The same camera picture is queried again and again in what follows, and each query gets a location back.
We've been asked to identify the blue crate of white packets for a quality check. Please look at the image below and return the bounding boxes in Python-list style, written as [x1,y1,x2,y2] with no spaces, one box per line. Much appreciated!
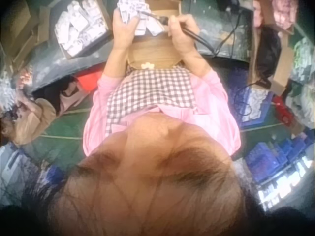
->
[237,85,274,128]

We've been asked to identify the carton of white packets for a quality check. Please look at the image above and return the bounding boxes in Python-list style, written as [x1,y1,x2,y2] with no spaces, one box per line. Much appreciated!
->
[50,0,114,60]

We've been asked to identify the small brown cardboard box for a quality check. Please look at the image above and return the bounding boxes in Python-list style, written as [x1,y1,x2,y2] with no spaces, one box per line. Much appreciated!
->
[146,0,183,17]

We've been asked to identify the black plastic bag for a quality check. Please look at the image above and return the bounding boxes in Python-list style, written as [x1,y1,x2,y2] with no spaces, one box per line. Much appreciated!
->
[255,26,283,80]

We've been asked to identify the stack of blue crates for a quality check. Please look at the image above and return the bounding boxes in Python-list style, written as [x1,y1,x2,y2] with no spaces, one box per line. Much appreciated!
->
[245,134,313,187]

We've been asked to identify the black corded hand tool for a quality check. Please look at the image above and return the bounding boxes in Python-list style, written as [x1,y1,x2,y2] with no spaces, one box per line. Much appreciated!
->
[139,10,243,58]

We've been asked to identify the red hand tool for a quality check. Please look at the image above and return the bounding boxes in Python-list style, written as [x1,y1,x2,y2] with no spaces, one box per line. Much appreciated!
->
[272,95,293,126]

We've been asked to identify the heap of green white packets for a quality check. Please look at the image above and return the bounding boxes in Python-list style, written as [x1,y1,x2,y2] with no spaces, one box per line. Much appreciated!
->
[289,36,315,118]

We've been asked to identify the carton of pink packets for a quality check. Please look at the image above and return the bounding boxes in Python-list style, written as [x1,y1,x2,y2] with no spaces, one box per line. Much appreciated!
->
[253,0,300,35]

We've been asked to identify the open brown cardboard box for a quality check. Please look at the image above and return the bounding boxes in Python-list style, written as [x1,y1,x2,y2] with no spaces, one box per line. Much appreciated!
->
[126,31,183,69]

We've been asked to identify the person's left hand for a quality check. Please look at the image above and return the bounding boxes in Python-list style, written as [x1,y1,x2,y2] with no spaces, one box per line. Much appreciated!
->
[112,10,146,53]

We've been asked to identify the tall brown cardboard box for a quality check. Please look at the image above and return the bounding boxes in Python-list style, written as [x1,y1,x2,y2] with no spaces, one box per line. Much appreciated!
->
[247,24,297,95]

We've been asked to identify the red bag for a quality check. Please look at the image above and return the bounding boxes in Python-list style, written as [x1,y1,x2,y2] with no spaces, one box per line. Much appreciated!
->
[73,71,109,94]

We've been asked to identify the person's right hand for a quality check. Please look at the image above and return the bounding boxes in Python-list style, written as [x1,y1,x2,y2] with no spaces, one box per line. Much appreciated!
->
[168,13,201,54]

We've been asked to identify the bundle of white printed packets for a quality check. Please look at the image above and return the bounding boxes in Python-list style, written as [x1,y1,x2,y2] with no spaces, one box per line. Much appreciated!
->
[116,0,165,37]

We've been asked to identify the stack of flat brown cartons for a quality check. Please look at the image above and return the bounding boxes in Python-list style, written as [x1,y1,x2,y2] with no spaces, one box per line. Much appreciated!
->
[0,0,56,72]

